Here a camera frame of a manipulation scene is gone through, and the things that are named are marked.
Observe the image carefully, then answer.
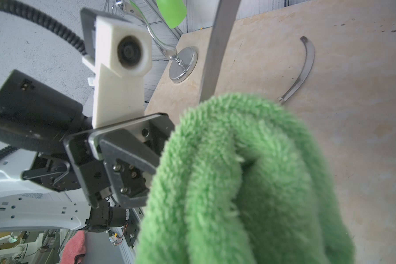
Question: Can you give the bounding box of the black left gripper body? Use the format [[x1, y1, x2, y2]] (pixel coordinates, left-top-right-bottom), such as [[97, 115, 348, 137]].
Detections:
[[0, 70, 174, 207]]

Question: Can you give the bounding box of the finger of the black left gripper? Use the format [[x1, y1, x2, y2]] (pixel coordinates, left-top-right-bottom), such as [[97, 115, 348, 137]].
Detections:
[[100, 129, 160, 209]]

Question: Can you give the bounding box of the green fluffy rag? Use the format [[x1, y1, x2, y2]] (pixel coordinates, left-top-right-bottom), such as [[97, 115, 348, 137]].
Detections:
[[135, 93, 355, 264]]

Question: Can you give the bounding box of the sickle with wooden handle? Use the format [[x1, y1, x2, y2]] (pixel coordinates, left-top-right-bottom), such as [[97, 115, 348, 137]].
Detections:
[[278, 36, 316, 105]]

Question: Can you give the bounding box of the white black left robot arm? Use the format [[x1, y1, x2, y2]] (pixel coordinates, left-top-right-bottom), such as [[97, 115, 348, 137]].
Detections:
[[0, 70, 174, 232]]

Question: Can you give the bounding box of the pink cloth beyond table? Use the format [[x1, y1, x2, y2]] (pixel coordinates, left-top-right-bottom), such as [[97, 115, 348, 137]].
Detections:
[[60, 231, 86, 264]]

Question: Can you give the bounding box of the chrome glass rack stand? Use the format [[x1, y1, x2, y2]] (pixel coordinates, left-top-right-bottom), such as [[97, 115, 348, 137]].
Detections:
[[112, 1, 198, 83]]

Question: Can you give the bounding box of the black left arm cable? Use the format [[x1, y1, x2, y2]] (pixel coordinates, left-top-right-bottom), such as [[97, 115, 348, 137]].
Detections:
[[0, 0, 88, 57]]

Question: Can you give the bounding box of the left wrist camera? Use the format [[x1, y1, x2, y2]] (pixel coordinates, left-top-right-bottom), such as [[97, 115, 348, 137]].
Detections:
[[80, 8, 152, 129]]

